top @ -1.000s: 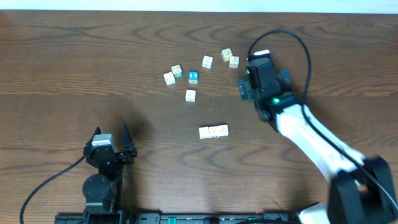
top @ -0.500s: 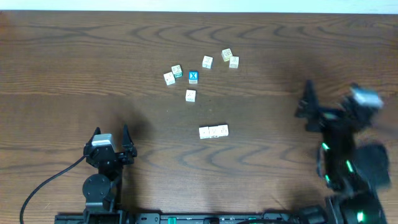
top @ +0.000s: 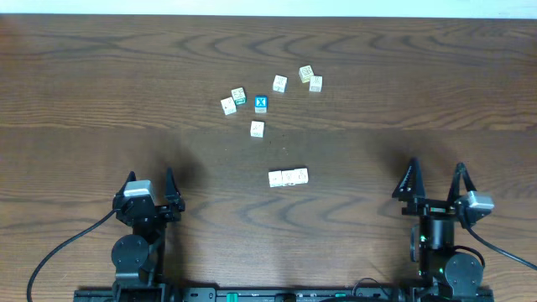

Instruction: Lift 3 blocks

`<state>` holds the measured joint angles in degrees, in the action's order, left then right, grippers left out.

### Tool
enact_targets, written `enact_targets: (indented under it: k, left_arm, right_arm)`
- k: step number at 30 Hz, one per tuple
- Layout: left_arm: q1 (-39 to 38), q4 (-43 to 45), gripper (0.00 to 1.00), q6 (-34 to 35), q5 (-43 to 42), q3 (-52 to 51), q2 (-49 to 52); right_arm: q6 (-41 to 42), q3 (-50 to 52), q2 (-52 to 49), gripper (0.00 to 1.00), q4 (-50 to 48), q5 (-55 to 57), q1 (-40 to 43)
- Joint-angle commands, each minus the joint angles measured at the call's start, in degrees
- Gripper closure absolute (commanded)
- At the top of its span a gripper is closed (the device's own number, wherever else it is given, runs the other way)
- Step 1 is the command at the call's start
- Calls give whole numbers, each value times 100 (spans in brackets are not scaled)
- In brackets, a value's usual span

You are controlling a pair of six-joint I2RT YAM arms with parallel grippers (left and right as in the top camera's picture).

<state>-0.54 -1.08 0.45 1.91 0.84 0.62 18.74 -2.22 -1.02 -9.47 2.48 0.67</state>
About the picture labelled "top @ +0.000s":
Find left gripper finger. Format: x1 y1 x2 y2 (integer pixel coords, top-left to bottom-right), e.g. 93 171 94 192
164 168 185 211
121 171 136 193

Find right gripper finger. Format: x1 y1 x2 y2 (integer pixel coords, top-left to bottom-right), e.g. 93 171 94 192
447 162 477 206
392 158 426 200

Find red edged grape block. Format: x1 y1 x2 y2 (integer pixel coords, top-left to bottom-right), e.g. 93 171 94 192
293 168 309 185

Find yellow edged white block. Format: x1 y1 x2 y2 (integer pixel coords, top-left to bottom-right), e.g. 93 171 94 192
281 169 295 186

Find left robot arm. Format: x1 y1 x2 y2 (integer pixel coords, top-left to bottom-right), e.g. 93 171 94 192
111 169 185 302

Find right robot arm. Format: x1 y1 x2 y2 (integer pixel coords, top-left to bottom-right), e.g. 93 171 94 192
392 158 494 301

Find white block red drawing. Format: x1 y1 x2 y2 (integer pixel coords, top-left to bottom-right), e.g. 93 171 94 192
221 96 237 116

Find green edged picture block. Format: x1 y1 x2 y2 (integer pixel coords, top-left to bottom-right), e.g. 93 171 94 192
231 87 247 106

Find blue X letter block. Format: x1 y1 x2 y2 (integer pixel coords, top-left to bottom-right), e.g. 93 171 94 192
254 96 268 113

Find yellow picture block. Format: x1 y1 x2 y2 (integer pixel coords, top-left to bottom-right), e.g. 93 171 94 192
299 65 315 83

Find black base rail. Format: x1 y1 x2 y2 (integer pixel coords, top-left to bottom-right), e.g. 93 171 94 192
73 286 496 302

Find left black cable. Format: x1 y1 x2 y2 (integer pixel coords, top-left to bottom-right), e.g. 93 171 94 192
26 209 117 302

